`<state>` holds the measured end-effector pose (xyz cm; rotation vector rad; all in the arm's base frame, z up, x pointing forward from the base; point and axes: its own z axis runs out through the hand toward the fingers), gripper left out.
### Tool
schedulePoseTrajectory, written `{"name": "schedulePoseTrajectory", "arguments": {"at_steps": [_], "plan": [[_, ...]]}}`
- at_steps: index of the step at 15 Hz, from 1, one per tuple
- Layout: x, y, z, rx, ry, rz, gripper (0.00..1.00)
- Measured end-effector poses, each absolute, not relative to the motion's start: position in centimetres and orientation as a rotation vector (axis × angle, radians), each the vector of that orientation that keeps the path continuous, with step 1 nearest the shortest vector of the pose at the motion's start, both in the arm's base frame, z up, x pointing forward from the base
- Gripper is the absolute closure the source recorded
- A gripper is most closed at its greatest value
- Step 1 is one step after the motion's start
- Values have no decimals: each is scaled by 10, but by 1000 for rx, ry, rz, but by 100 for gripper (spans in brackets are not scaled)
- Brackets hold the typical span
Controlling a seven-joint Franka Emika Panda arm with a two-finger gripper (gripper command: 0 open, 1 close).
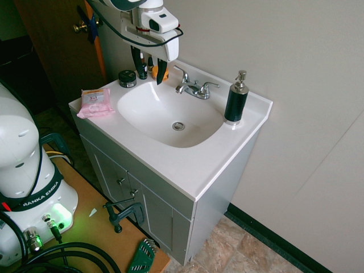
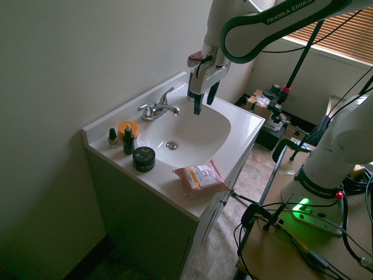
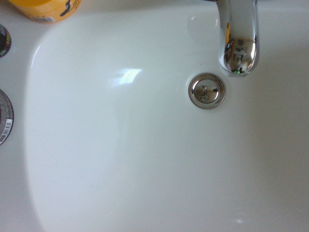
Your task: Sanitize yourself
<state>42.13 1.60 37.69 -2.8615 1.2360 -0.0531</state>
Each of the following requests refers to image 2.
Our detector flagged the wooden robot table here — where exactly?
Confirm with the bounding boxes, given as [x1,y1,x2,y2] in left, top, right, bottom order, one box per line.
[235,145,373,280]

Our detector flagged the brown cardboard box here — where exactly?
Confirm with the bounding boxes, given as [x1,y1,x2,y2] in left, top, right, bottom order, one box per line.
[244,89,273,124]

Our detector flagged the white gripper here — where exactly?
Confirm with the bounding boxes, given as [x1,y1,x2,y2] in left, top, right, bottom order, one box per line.
[186,59,229,116]

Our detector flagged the yellow cable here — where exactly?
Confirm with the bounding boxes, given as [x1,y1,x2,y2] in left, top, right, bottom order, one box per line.
[256,215,309,252]

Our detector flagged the orange round tin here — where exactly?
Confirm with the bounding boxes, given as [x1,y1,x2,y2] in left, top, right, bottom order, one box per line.
[117,120,140,140]

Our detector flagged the wrist camera with red mount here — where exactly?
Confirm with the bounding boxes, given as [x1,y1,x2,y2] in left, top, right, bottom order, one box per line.
[186,51,205,69]

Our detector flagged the dark green dropper bottle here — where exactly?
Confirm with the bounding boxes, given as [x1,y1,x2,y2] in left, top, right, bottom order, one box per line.
[122,124,136,155]

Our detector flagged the black case with equipment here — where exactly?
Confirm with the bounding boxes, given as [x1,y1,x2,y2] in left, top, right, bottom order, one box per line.
[255,111,292,151]

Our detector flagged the black round cream jar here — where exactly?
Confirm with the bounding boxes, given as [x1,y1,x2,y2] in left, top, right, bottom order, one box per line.
[132,146,156,172]

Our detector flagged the grey cable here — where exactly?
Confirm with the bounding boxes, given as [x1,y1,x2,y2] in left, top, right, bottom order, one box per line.
[263,207,373,266]

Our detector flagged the black camera stand pole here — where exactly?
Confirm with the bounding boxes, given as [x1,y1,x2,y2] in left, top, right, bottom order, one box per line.
[280,20,325,102]

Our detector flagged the chrome sink faucet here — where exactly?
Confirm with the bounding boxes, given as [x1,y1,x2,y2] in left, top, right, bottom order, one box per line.
[137,86,181,122]

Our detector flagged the white vanity cabinet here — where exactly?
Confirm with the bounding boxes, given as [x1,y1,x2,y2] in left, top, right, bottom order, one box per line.
[84,116,265,280]

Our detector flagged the small nail polish bottle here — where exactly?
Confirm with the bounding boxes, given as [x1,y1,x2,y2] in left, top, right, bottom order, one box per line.
[107,128,118,148]

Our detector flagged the pink wet wipes pack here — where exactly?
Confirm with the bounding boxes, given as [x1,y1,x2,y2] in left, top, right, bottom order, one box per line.
[172,159,230,200]

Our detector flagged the wooden window blinds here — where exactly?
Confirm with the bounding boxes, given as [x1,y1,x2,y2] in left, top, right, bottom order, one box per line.
[283,6,373,67]

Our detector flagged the black C-clamp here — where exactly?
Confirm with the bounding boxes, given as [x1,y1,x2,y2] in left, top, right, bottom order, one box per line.
[240,193,294,231]
[272,138,313,172]

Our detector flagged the white sink countertop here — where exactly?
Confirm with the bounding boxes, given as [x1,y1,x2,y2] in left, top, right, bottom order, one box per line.
[82,71,266,221]

